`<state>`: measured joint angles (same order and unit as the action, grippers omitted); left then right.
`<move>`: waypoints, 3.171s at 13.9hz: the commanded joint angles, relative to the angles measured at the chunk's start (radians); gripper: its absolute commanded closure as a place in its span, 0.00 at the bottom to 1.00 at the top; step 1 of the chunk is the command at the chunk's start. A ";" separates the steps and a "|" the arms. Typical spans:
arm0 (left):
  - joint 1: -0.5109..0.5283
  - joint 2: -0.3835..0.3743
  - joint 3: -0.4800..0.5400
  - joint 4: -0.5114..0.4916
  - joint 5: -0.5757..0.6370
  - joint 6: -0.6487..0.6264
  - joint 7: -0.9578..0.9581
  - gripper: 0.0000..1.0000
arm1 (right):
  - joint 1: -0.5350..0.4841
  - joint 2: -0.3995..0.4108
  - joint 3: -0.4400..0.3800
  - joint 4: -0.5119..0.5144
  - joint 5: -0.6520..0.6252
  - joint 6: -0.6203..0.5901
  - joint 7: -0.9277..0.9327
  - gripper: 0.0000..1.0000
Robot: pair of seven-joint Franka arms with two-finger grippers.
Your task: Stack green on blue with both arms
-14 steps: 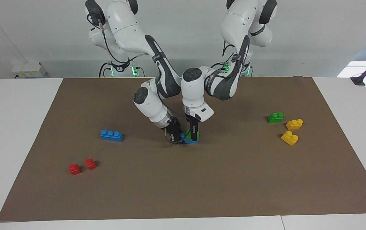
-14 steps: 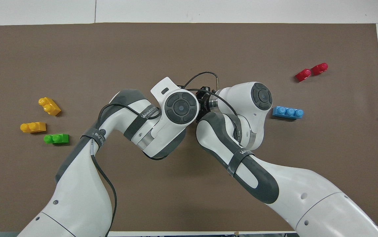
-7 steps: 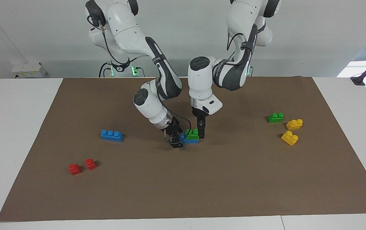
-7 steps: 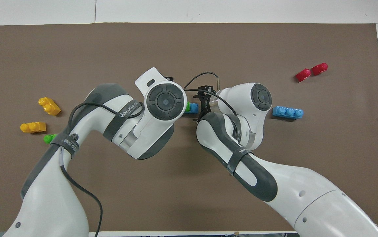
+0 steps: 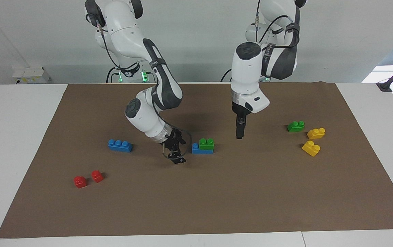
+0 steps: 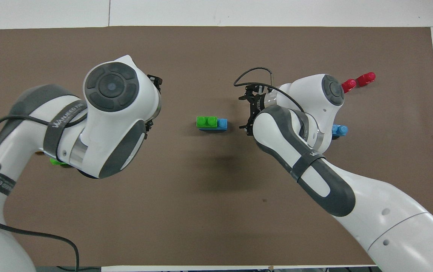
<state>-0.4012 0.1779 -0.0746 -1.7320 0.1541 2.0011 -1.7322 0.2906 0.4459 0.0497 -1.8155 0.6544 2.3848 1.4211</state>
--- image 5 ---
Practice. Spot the blue three-stud toy brick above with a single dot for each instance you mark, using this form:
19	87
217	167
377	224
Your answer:
196	149
119	146

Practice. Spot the white wall socket box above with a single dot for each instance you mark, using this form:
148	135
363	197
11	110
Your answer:
30	75

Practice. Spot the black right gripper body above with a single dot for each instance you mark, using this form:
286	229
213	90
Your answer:
173	140

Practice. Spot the brown table mat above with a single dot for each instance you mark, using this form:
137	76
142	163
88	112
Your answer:
196	192

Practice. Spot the yellow two-stud toy brick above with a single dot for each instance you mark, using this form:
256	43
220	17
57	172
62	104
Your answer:
310	148
315	133

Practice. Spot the green two-stud toy brick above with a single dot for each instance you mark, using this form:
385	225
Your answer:
295	127
206	144

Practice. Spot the red one-stud toy brick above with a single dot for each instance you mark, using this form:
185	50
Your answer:
80	182
97	176

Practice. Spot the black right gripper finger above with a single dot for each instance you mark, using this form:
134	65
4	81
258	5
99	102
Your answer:
182	138
176	156

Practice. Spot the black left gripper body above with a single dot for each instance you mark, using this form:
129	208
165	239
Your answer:
240	115

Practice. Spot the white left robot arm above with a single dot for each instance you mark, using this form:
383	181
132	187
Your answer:
247	75

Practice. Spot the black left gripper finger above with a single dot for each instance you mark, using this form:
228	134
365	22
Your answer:
242	132
238	132

